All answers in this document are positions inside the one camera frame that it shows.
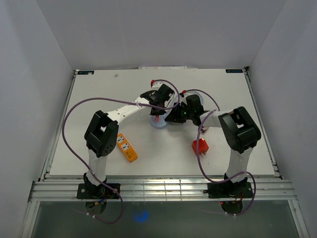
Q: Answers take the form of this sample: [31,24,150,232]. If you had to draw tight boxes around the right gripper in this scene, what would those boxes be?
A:
[164,103,193,124]

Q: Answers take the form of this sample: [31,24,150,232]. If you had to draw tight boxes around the round blue power socket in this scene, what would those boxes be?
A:
[150,114,168,129]

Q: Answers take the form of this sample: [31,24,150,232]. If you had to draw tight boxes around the red cube socket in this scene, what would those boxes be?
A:
[191,138,209,156]

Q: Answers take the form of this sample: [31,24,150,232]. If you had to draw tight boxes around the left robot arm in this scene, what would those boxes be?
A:
[84,83,176,198]

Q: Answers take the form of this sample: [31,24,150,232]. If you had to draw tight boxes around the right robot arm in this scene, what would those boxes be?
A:
[165,94,262,198]

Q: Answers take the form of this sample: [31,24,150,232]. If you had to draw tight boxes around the orange power strip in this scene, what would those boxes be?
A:
[116,133,138,163]

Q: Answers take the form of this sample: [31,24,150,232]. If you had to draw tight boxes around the right blue corner label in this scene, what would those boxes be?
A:
[225,69,243,73]

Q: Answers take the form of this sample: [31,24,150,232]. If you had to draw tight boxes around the blue corner label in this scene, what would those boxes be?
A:
[77,70,94,75]
[225,69,243,73]

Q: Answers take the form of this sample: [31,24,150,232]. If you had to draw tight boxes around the left blue corner label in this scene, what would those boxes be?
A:
[77,70,94,75]

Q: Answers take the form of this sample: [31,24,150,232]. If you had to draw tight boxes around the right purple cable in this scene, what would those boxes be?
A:
[183,89,256,217]

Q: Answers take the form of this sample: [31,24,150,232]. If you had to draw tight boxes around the aluminium frame rail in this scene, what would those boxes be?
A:
[29,178,297,202]

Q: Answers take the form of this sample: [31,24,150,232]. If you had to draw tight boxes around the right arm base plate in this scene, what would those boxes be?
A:
[203,182,254,198]

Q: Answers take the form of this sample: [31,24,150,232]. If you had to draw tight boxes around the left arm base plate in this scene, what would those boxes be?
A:
[76,183,119,200]

